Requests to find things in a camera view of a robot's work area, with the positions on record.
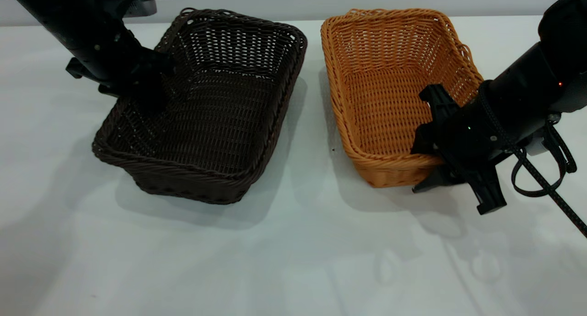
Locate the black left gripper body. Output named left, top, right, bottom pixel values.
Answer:
left=66, top=43, right=176, bottom=85

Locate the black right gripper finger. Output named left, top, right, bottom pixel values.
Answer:
left=410, top=123, right=438, bottom=155
left=412, top=169, right=464, bottom=192

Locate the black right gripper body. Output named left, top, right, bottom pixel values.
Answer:
left=420, top=84, right=521, bottom=216

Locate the orange wicker basket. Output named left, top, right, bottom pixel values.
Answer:
left=320, top=8, right=484, bottom=188

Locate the black wicker basket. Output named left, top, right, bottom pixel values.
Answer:
left=92, top=7, right=308, bottom=205

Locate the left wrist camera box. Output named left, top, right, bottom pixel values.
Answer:
left=99, top=0, right=159, bottom=18

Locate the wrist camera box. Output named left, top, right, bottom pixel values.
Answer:
left=523, top=123, right=552, bottom=157
left=99, top=0, right=159, bottom=18

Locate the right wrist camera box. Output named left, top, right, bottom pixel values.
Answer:
left=523, top=123, right=552, bottom=157

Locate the braided black cable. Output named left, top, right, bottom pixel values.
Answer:
left=479, top=84, right=587, bottom=238

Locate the looped black cable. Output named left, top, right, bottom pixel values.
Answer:
left=511, top=116, right=577, bottom=198

